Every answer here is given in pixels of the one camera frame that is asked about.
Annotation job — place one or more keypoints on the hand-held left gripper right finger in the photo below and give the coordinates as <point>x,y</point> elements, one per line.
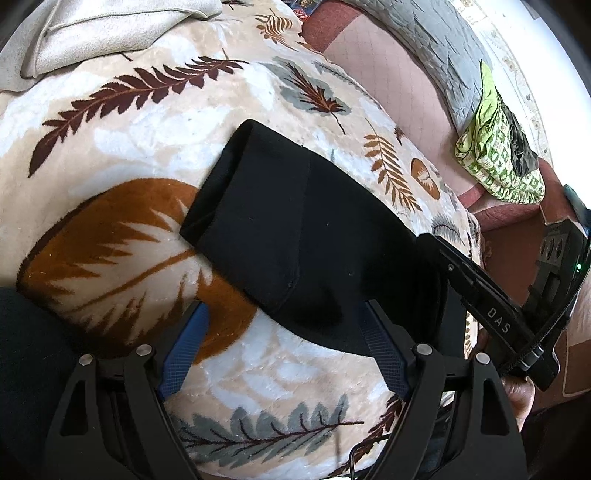
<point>383,350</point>

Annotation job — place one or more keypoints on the black pants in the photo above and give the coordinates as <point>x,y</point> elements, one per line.
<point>300,221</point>

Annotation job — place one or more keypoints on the person's dark trouser leg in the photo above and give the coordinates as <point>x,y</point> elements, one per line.
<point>27,369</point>

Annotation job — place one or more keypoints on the colourful packet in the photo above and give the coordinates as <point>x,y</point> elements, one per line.
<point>304,3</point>

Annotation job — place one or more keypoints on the brown wooden bed board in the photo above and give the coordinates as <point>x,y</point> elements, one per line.
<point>503,258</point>

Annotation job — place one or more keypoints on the dark crumpled cloth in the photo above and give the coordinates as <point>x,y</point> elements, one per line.
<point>519,147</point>

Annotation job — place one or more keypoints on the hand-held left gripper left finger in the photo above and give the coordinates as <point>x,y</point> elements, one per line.
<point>184,355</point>

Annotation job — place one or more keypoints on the green patterned quilt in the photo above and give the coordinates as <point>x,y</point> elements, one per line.
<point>485,157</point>

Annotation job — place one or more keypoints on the grey quilted cover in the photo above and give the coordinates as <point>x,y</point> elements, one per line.
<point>438,46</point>

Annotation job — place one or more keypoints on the beige cloth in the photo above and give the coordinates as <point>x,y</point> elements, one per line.
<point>92,37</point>

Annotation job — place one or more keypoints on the person's right hand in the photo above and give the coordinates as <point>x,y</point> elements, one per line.
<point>519,394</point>

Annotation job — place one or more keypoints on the pink quilted mattress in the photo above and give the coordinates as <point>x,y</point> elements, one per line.
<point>383,69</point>

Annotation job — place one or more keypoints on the leaf printed plush blanket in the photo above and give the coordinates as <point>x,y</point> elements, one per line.
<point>115,138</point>

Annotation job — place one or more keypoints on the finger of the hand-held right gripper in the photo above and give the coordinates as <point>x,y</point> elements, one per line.
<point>471,286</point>

